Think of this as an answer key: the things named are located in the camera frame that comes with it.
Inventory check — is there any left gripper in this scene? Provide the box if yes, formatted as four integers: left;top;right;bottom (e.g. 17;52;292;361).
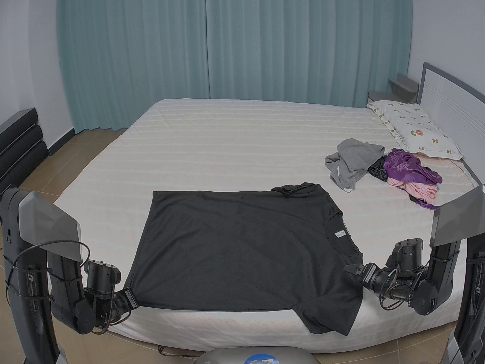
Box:
121;287;140;312

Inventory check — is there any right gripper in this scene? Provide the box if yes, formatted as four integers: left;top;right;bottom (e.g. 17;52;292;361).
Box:
356;263;379;289

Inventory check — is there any black T-shirt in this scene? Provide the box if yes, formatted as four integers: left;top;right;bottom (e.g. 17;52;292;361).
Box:
124;182;364;336

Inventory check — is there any bed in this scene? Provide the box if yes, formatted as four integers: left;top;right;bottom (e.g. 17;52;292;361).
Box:
53;62;485;350

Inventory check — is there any pink garment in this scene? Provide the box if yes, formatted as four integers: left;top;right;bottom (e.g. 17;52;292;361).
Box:
388;178;438;206

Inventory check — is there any black garment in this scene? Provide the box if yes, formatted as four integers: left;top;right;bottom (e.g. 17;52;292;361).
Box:
368;157;391;183

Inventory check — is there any purple garment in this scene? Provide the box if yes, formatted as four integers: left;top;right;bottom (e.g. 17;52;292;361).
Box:
383;148;443;211

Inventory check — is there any grey garment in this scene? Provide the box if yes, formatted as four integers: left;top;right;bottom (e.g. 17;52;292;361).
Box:
325;138;385;193

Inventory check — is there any white printed pillow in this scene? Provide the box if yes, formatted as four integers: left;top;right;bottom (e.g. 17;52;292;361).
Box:
367;100;464;161

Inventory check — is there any grey bedside table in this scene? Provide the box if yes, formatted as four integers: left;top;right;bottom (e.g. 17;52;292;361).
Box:
368;73;419;104

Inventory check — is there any blue-green curtain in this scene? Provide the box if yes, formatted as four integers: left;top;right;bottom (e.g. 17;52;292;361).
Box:
205;0;414;108
57;0;210;135

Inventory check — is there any black cable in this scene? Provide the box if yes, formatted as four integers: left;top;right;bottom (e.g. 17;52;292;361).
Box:
156;344;207;356

